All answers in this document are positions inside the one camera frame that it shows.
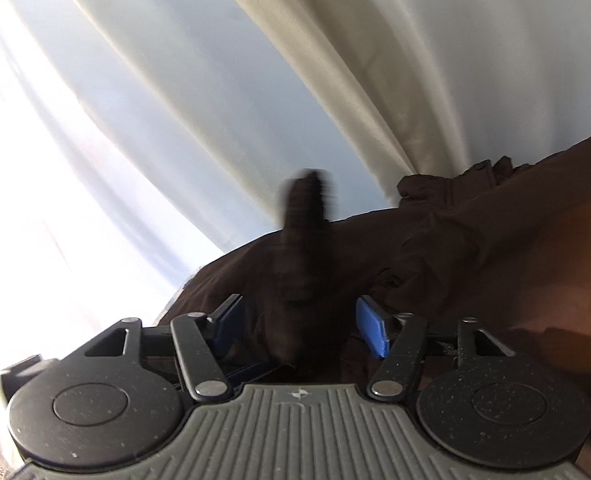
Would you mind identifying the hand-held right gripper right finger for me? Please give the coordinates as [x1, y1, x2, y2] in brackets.
[355, 296, 516, 402]

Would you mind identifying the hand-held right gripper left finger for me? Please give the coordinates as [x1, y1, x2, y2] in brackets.
[83, 294, 249, 402]

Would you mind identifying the brown pillow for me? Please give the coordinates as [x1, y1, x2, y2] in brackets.
[158, 127, 591, 391]

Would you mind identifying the white sheer curtain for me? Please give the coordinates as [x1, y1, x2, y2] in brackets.
[0, 0, 401, 461]

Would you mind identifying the cream curtain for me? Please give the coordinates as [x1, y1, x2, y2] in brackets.
[46, 0, 591, 196]

